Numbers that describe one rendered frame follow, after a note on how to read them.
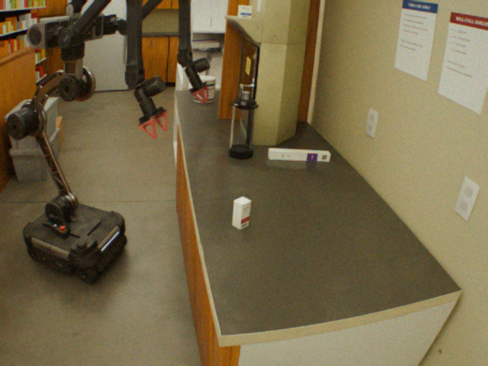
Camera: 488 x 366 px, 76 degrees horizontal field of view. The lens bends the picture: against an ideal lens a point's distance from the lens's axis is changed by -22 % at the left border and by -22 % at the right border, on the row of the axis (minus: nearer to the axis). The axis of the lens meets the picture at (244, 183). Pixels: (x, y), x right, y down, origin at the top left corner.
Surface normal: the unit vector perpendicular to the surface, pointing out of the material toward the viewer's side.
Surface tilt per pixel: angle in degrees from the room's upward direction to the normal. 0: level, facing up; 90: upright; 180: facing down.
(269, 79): 90
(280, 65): 90
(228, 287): 0
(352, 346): 90
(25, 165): 96
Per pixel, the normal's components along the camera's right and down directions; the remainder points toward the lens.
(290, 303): 0.08, -0.89
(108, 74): 0.20, 0.46
